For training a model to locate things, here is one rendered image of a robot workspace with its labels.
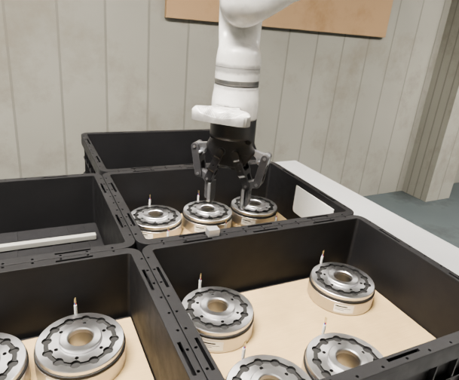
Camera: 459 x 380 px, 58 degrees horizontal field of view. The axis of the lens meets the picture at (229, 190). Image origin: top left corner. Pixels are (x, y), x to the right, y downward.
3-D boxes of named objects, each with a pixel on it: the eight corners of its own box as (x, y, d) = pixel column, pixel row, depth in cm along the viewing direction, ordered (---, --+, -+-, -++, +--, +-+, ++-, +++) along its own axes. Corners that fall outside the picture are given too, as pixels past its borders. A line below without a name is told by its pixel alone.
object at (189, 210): (219, 200, 94) (219, 197, 93) (240, 220, 85) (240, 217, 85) (176, 205, 89) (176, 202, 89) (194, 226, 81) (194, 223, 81)
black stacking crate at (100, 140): (217, 167, 129) (220, 130, 125) (265, 206, 105) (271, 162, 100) (82, 176, 112) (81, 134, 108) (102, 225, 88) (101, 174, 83)
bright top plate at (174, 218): (173, 205, 89) (173, 203, 89) (187, 227, 80) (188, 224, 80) (125, 209, 85) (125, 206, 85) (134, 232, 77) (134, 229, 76)
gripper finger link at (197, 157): (202, 139, 73) (210, 171, 74) (193, 140, 73) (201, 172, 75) (196, 142, 70) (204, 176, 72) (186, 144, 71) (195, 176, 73)
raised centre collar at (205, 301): (224, 294, 61) (224, 290, 61) (241, 314, 57) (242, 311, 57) (193, 302, 59) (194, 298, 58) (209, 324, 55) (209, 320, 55)
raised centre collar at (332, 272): (344, 268, 71) (344, 265, 70) (364, 284, 67) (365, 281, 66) (320, 274, 68) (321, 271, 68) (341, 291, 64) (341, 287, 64)
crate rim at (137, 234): (271, 170, 101) (273, 160, 100) (356, 225, 76) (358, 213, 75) (100, 183, 84) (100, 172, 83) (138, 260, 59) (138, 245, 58)
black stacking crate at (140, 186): (266, 206, 104) (272, 163, 100) (344, 269, 80) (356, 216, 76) (102, 226, 87) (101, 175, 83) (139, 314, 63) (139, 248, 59)
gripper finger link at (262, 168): (262, 154, 67) (248, 185, 70) (272, 160, 67) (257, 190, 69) (267, 150, 69) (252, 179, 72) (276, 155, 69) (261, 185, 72)
